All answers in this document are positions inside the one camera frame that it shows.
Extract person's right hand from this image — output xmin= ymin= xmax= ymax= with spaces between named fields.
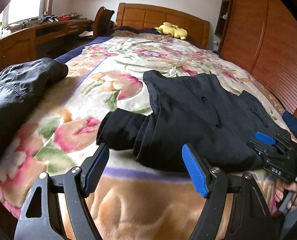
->
xmin=274 ymin=177 xmax=297 ymax=212

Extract black pants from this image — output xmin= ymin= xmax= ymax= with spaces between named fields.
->
xmin=96 ymin=70 xmax=292 ymax=173

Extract navy bed sheet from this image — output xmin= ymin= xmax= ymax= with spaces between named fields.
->
xmin=54 ymin=25 xmax=149 ymax=64

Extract wooden slatted wardrobe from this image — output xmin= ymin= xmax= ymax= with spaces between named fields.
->
xmin=215 ymin=0 xmax=297 ymax=115

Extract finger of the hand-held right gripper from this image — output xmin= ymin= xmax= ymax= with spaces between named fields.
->
xmin=248 ymin=141 xmax=267 ymax=161
xmin=255 ymin=131 xmax=292 ymax=153

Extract floral fleece blanket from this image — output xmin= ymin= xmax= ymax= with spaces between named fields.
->
xmin=0 ymin=29 xmax=297 ymax=240

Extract black gadget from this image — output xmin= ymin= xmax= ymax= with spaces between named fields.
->
xmin=40 ymin=15 xmax=59 ymax=25

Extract yellow plush toy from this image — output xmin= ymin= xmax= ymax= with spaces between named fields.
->
xmin=153 ymin=22 xmax=188 ymax=40

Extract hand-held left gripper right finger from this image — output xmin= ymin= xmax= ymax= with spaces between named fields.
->
xmin=182 ymin=144 xmax=276 ymax=240

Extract wooden bed headboard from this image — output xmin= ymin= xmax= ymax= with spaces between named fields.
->
xmin=115 ymin=2 xmax=210 ymax=49

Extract wooden chair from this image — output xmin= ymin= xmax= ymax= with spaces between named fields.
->
xmin=92 ymin=6 xmax=115 ymax=39

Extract black crinkled jacket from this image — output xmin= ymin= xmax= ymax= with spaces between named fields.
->
xmin=0 ymin=57 xmax=69 ymax=173

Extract window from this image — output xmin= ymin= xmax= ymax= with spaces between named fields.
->
xmin=0 ymin=0 xmax=52 ymax=27

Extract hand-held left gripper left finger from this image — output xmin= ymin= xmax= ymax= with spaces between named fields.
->
xmin=14 ymin=143 xmax=110 ymax=240

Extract wooden desk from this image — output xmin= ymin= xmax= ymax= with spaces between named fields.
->
xmin=0 ymin=19 xmax=93 ymax=86

